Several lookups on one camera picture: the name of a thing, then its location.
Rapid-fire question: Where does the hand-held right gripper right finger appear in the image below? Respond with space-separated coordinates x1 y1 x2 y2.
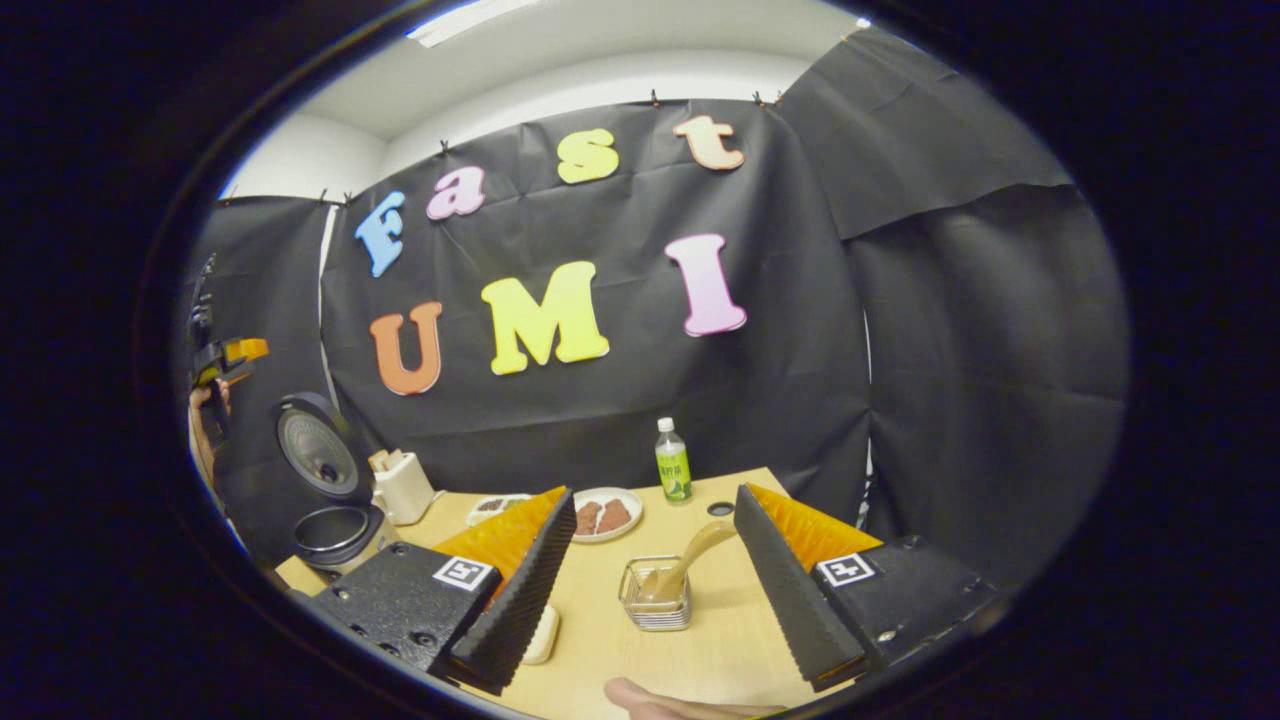
733 483 1001 691

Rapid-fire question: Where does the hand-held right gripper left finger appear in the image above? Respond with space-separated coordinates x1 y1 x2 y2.
300 487 578 696

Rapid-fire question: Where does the white rice container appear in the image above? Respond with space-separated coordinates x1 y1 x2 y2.
520 604 560 666

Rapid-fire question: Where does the wooden spoon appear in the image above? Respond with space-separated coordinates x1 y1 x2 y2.
638 520 739 604

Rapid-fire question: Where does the clear wire chopstick holder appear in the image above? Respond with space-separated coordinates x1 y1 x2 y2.
618 556 693 632

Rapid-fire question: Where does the dark grey rice cooker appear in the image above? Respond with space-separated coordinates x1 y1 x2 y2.
275 392 401 576

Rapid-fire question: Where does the white divided bean dish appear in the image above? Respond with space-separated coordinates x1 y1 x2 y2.
466 493 533 528

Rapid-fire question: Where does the white round plate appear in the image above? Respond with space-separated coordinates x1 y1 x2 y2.
572 487 644 543

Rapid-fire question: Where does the white toaster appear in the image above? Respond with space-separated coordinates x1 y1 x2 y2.
370 449 437 526

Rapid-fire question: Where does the green drink bottle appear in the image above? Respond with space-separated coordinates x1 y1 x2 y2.
655 417 693 503

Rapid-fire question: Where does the large ceiling light panel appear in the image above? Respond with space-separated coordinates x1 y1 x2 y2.
407 0 541 49

